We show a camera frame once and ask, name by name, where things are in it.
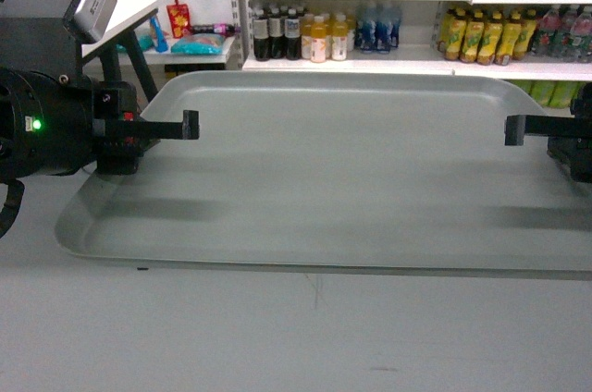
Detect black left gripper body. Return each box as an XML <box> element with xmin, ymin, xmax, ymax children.
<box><xmin>92</xmin><ymin>81</ymin><xmax>159</xmax><ymax>176</ymax></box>

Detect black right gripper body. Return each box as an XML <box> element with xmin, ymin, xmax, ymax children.
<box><xmin>548</xmin><ymin>84</ymin><xmax>591</xmax><ymax>183</ymax></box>

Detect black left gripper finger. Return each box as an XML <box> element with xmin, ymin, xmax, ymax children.
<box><xmin>133</xmin><ymin>110</ymin><xmax>200</xmax><ymax>141</ymax></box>

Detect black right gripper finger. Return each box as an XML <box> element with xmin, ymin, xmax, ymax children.
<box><xmin>504</xmin><ymin>115</ymin><xmax>578</xmax><ymax>146</ymax></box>

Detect grey rectangular serving tray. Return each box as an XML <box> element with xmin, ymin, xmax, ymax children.
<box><xmin>55</xmin><ymin>71</ymin><xmax>591</xmax><ymax>279</ymax></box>

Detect green can row item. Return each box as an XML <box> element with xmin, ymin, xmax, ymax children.
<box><xmin>530</xmin><ymin>80</ymin><xmax>578</xmax><ymax>108</ymax></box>

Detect black table leg left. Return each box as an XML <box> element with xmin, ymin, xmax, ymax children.
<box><xmin>97</xmin><ymin>18</ymin><xmax>158</xmax><ymax>103</ymax></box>

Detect teal snack bag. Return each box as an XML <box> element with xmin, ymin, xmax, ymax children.
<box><xmin>170</xmin><ymin>33</ymin><xmax>225</xmax><ymax>55</ymax></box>

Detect dark soda bottle lying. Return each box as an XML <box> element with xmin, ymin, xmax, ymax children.
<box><xmin>190</xmin><ymin>23</ymin><xmax>241</xmax><ymax>38</ymax></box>

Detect white middle shelf board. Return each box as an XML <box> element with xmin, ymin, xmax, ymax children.
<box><xmin>242</xmin><ymin>44</ymin><xmax>455</xmax><ymax>76</ymax></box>

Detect red snack pouch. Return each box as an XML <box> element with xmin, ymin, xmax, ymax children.
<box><xmin>166</xmin><ymin>0</ymin><xmax>191</xmax><ymax>39</ymax></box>

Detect yellow tea bottle right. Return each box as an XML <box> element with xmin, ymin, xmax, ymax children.
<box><xmin>444</xmin><ymin>8</ymin><xmax>467</xmax><ymax>61</ymax></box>

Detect dark tea bottle left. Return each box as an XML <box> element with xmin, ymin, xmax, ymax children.
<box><xmin>253</xmin><ymin>8</ymin><xmax>270</xmax><ymax>62</ymax></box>

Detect dark tea bottle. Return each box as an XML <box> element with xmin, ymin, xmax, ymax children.
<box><xmin>268</xmin><ymin>7</ymin><xmax>285</xmax><ymax>59</ymax></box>
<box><xmin>284</xmin><ymin>8</ymin><xmax>302</xmax><ymax>60</ymax></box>
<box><xmin>253</xmin><ymin>8</ymin><xmax>270</xmax><ymax>62</ymax></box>

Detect dark tea bottle middle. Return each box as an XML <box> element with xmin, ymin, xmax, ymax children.
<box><xmin>268</xmin><ymin>7</ymin><xmax>285</xmax><ymax>59</ymax></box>

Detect dark tea bottle right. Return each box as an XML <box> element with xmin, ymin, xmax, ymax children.
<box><xmin>284</xmin><ymin>8</ymin><xmax>302</xmax><ymax>60</ymax></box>

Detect orange juice bottle left rear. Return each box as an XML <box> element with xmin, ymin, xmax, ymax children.
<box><xmin>301</xmin><ymin>13</ymin><xmax>315</xmax><ymax>60</ymax></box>

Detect orange juice bottle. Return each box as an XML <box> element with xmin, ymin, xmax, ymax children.
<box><xmin>311</xmin><ymin>16</ymin><xmax>327</xmax><ymax>64</ymax></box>
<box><xmin>301</xmin><ymin>13</ymin><xmax>315</xmax><ymax>60</ymax></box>

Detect orange juice bottle front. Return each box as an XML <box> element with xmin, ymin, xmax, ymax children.
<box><xmin>311</xmin><ymin>16</ymin><xmax>327</xmax><ymax>64</ymax></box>

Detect blue drink bottle right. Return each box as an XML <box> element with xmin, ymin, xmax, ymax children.
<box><xmin>376</xmin><ymin>1</ymin><xmax>393</xmax><ymax>55</ymax></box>

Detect blue drink bottle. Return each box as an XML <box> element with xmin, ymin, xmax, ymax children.
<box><xmin>376</xmin><ymin>1</ymin><xmax>393</xmax><ymax>55</ymax></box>
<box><xmin>360</xmin><ymin>2</ymin><xmax>377</xmax><ymax>53</ymax></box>

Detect blue drink bottle left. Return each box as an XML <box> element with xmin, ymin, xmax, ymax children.
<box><xmin>360</xmin><ymin>2</ymin><xmax>377</xmax><ymax>53</ymax></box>

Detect yellow juice bottle front right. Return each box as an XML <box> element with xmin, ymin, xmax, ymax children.
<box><xmin>331</xmin><ymin>14</ymin><xmax>348</xmax><ymax>61</ymax></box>

